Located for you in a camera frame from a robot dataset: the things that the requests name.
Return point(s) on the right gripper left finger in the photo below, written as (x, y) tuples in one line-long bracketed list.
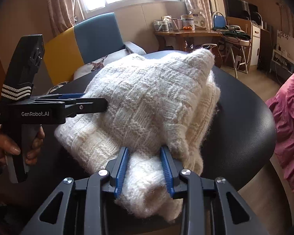
[(117, 170)]

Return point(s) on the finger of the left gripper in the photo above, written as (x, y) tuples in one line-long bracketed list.
[(68, 95), (79, 106)]

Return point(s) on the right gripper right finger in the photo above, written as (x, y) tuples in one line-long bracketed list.
[(171, 168)]

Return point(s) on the white knitted sweater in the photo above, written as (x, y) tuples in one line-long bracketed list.
[(167, 101)]

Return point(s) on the blue folding chair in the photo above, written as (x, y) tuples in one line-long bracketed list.
[(218, 21)]

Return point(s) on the person's left hand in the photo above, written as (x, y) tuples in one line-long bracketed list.
[(8, 146)]

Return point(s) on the white deer print pillow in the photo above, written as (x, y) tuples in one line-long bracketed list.
[(99, 63)]

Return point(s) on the blue yellow grey armchair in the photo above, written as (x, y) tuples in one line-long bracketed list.
[(83, 43)]

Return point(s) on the black leather table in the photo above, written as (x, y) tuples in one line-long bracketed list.
[(240, 142)]

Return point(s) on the beige curtain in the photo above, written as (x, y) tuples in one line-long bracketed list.
[(64, 14)]

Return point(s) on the wooden side table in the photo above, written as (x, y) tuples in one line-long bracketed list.
[(181, 36)]

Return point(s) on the clear jar with oranges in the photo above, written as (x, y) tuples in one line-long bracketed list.
[(188, 22)]

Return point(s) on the pink ruffled bedspread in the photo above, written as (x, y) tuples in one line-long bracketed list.
[(282, 108)]

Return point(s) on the round stool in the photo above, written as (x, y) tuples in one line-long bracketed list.
[(236, 49)]

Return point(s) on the white low cabinet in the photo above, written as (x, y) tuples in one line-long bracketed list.
[(282, 60)]

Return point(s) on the black television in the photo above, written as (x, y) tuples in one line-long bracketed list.
[(243, 10)]

